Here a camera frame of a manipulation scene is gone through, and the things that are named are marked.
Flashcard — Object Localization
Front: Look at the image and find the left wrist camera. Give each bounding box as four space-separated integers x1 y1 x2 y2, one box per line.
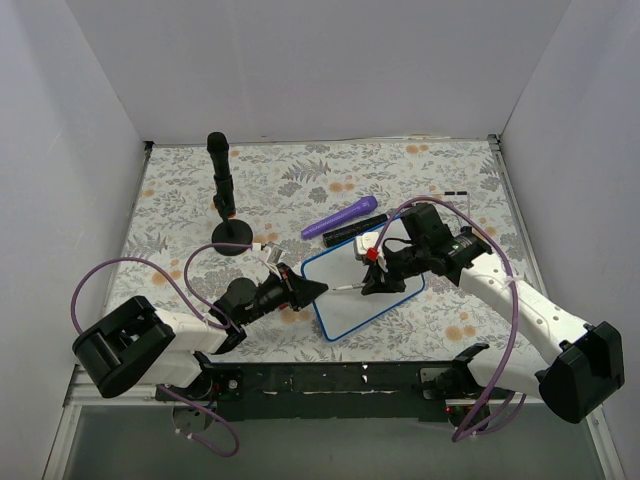
251 242 284 268

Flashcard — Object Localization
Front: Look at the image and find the black microphone on stand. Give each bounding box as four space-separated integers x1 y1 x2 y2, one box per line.
206 132 253 256

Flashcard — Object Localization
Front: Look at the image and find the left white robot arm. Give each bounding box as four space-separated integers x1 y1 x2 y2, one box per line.
72 263 329 400

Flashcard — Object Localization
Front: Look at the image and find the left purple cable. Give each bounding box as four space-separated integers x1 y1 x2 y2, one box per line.
71 241 266 459

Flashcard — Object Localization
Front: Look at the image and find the black glitter microphone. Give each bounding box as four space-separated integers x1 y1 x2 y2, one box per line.
322 214 388 248

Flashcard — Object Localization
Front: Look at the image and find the floral table mat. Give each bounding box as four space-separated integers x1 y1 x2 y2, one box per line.
106 139 541 362

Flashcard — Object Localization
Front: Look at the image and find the red whiteboard marker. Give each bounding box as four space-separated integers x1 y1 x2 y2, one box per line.
332 283 363 291

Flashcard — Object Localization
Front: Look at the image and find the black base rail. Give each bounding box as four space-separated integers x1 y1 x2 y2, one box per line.
154 360 494 436

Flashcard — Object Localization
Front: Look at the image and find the purple cable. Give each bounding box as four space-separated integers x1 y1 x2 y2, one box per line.
377 196 527 444
71 241 266 459

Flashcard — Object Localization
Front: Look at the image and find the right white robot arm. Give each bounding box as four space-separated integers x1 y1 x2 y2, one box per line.
354 203 625 424

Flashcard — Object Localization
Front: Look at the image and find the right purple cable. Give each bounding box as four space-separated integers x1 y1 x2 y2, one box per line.
377 196 527 444

